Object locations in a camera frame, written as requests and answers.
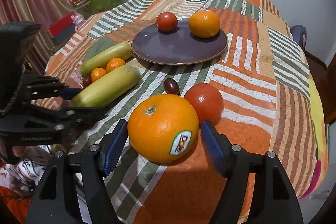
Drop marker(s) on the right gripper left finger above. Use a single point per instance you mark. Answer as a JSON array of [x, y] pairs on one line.
[[55, 199]]

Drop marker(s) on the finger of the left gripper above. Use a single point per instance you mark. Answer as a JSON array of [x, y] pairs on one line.
[[40, 87], [82, 114]]

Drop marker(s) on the dark grape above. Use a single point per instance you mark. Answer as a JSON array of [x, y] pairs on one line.
[[86, 81], [171, 86]]

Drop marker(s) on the small tangerine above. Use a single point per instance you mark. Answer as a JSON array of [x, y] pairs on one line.
[[97, 73], [114, 63]]

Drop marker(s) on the yellow-green cucumber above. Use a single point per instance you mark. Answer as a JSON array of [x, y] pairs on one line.
[[108, 88], [101, 52]]

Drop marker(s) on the large orange with sticker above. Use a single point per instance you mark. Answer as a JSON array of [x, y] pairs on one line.
[[163, 128]]

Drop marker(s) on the red tomato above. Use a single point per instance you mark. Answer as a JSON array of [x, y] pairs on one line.
[[166, 22], [207, 102]]

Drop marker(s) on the red box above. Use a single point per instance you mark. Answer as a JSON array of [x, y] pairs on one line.
[[57, 27]]

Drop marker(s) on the pink rabbit figurine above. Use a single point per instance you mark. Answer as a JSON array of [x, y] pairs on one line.
[[78, 20]]

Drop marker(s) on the purple round plate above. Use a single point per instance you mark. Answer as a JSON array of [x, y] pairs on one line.
[[179, 47]]

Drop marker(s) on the striped patchwork blanket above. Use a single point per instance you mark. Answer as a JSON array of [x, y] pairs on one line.
[[260, 91]]

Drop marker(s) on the red tomato on plate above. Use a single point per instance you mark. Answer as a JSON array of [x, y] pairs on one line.
[[166, 22]]

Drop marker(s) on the orange on plate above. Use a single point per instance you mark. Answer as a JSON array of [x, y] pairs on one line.
[[204, 24]]

